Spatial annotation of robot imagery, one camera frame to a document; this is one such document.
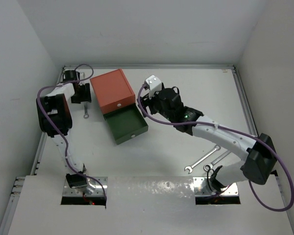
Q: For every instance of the white front cover board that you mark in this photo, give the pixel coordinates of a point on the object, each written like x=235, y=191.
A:
x=141, y=206

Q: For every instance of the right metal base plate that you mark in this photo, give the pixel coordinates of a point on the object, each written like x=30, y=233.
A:
x=201, y=189

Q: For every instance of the green bottom drawer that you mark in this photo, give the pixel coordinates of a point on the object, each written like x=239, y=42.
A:
x=126, y=123

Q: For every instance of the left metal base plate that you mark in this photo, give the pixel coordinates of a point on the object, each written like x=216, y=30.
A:
x=98, y=186

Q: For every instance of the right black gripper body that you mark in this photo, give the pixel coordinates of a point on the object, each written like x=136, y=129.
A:
x=155, y=106

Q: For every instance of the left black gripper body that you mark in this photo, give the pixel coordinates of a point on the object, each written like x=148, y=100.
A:
x=83, y=95

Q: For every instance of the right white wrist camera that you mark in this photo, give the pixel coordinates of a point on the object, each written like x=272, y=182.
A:
x=154, y=84

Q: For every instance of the aluminium table frame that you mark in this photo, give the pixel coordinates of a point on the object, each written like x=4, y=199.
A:
x=161, y=152

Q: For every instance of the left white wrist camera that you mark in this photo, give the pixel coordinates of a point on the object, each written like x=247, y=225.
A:
x=82, y=75

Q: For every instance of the silver open-end wrench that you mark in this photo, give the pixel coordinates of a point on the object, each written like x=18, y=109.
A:
x=190, y=168

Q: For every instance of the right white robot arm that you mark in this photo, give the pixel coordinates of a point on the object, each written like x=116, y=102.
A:
x=257, y=154

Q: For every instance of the metal base plate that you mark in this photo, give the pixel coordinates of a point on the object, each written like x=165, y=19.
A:
x=98, y=186
x=201, y=189

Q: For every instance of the orange drawer cabinet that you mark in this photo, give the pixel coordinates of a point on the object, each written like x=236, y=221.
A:
x=112, y=91

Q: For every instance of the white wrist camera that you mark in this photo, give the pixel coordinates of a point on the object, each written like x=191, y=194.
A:
x=82, y=75
x=154, y=84

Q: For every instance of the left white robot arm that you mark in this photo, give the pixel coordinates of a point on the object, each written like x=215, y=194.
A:
x=56, y=121

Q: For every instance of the silver ratchet wrench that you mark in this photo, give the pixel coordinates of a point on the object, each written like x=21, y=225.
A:
x=210, y=165

